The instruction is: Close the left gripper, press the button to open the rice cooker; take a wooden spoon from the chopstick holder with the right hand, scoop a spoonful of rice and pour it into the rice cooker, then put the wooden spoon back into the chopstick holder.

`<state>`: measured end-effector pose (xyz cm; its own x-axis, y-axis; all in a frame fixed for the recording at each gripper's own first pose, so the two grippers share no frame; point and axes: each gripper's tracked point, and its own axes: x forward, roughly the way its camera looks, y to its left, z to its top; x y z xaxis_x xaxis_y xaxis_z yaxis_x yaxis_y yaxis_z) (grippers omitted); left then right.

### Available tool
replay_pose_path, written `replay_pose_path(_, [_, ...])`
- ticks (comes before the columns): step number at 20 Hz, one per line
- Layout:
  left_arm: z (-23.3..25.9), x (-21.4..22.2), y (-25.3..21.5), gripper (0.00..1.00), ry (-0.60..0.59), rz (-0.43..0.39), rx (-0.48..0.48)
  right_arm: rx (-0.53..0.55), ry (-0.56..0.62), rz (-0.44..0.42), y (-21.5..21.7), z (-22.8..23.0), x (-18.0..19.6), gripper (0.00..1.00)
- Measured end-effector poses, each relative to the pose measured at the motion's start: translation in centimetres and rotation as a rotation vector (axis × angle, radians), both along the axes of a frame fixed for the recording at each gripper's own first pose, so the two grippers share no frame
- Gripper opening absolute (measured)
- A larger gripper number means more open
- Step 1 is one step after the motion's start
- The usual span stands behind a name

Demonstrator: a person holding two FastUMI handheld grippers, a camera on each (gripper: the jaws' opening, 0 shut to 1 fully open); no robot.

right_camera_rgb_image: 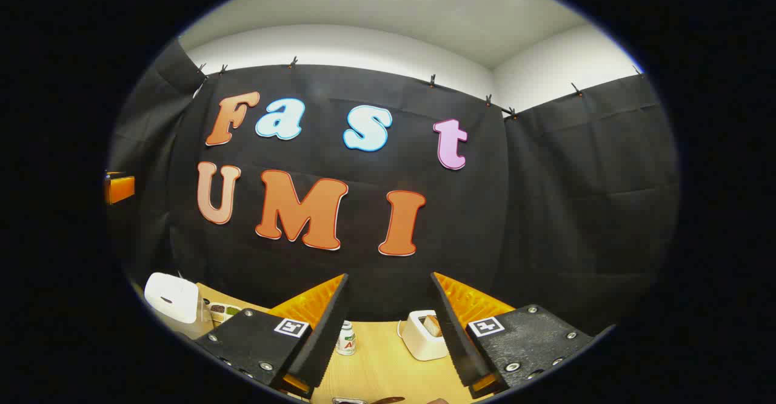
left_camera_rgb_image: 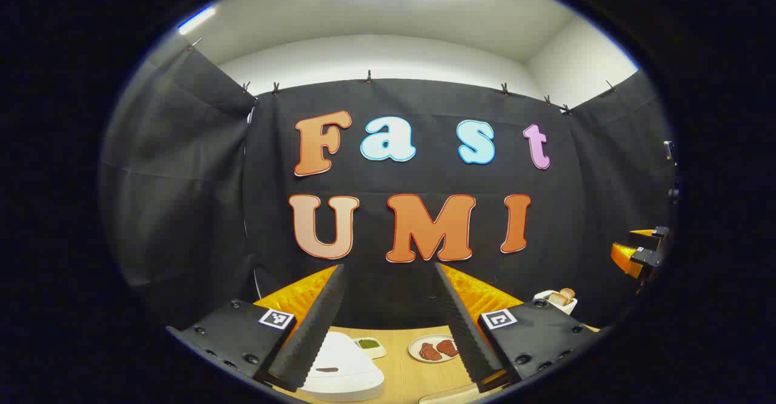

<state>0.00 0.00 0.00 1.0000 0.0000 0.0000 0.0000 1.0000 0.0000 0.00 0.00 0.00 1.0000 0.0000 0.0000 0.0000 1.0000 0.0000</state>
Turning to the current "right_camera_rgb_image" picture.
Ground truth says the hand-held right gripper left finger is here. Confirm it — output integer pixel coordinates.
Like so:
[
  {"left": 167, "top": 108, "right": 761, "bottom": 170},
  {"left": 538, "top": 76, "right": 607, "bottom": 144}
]
[{"left": 194, "top": 272, "right": 351, "bottom": 400}]

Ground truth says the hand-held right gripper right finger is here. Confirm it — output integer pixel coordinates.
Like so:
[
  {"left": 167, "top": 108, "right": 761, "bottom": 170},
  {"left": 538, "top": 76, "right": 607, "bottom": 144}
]
[{"left": 430, "top": 272, "right": 616, "bottom": 400}]

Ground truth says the white chopstick holder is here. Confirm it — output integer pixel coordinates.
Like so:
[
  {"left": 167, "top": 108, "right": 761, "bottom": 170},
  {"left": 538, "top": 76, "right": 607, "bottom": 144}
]
[{"left": 397, "top": 310, "right": 450, "bottom": 362}]

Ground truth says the white rice cooker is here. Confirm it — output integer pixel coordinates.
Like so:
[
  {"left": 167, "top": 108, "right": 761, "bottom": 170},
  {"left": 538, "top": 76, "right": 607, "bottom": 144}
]
[{"left": 144, "top": 272, "right": 214, "bottom": 340}]

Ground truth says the small white green-label bottle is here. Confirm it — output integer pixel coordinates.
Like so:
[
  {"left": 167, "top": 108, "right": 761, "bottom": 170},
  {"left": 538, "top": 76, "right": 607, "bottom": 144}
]
[{"left": 336, "top": 321, "right": 357, "bottom": 356}]

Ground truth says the white divided tray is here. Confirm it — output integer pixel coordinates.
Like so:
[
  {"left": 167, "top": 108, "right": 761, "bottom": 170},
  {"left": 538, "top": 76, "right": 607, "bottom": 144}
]
[{"left": 203, "top": 298, "right": 244, "bottom": 324}]

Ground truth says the black backdrop cloth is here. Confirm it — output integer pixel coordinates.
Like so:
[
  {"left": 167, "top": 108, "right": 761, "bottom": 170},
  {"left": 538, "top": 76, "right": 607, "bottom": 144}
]
[{"left": 106, "top": 39, "right": 681, "bottom": 338}]

